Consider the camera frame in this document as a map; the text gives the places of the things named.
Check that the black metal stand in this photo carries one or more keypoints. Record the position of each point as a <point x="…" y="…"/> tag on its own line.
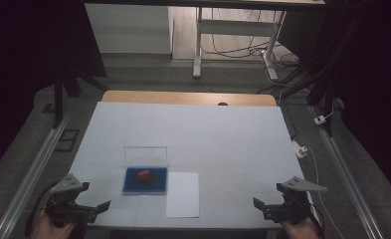
<point x="325" y="83"/>

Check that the person's right hand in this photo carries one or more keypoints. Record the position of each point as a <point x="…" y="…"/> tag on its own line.
<point x="300" y="231"/>

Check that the white power adapter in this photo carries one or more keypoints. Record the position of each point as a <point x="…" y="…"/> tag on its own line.
<point x="299" y="150"/>

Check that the white cabinet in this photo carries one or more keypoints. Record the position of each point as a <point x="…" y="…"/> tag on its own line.
<point x="128" y="30"/>

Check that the aluminium floor rail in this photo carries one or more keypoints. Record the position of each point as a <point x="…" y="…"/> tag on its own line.
<point x="345" y="176"/>
<point x="30" y="172"/>

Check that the black curtain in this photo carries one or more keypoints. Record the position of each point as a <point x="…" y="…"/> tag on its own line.
<point x="24" y="59"/>
<point x="375" y="83"/>

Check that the small red stamp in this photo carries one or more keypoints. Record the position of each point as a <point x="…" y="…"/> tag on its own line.
<point x="144" y="174"/>

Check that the black tripod stand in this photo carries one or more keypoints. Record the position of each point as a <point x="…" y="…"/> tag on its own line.
<point x="58" y="99"/>

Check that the white table cover sheet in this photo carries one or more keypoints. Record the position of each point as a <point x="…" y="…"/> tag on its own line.
<point x="199" y="132"/>

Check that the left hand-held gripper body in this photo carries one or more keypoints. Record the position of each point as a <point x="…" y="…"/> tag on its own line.
<point x="65" y="205"/>

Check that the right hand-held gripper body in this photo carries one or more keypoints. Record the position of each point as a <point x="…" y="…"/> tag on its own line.
<point x="294" y="209"/>

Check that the white desk frame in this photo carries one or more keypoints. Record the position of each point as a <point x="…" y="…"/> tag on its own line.
<point x="236" y="28"/>

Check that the small white plug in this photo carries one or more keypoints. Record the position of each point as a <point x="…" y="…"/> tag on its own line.
<point x="320" y="119"/>

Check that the blue ink pad clear-lid case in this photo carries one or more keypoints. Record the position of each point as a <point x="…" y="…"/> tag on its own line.
<point x="156" y="184"/>

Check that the black table grommet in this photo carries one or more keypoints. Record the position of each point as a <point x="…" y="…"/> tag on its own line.
<point x="222" y="104"/>

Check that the white paper sheet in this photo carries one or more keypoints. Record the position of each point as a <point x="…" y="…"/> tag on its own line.
<point x="182" y="199"/>

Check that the person's left hand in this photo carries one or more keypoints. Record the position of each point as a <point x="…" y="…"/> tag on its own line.
<point x="48" y="230"/>

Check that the black floor socket plate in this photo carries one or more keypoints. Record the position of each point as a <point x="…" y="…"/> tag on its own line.
<point x="67" y="140"/>

